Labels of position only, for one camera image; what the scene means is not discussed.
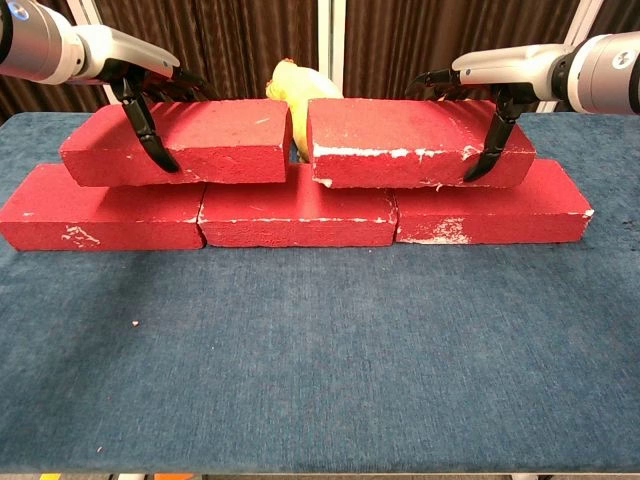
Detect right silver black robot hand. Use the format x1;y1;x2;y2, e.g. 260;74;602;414
404;43;576;184

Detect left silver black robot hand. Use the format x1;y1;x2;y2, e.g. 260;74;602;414
74;23;219;174

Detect red foam brick small scratch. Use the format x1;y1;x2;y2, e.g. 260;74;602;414
58;98;294;189

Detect red foam brick white-chipped edge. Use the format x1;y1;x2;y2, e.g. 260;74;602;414
305;97;537;191

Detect yellow plush toy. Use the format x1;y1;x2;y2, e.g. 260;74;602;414
264;58;346;164

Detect blue fabric table cover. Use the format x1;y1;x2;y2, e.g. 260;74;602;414
0;111;640;475

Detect white partition post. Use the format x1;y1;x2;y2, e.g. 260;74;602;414
316;0;347;99
537;0;605;114
67;0;135;115

